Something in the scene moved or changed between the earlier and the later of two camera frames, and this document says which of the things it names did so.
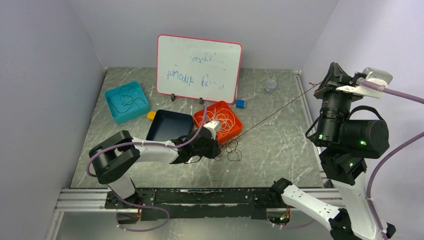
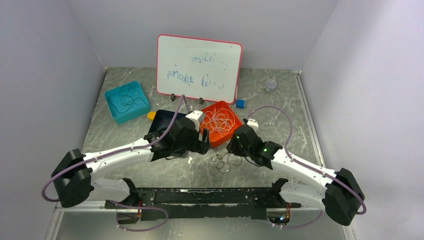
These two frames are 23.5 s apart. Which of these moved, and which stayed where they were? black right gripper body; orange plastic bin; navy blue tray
Moved: black right gripper body
Stayed: orange plastic bin; navy blue tray
